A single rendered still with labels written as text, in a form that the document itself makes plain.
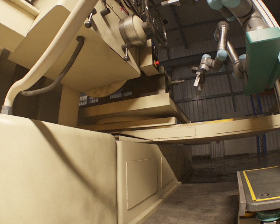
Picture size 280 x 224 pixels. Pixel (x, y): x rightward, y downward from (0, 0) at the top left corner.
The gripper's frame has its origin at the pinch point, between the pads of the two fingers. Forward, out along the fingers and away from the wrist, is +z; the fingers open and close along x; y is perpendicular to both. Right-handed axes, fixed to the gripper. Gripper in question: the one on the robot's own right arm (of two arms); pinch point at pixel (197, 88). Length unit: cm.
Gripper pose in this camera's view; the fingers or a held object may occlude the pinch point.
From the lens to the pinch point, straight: 115.2
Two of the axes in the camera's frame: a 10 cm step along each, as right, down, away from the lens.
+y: 8.0, 2.6, -5.5
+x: 4.5, 3.5, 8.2
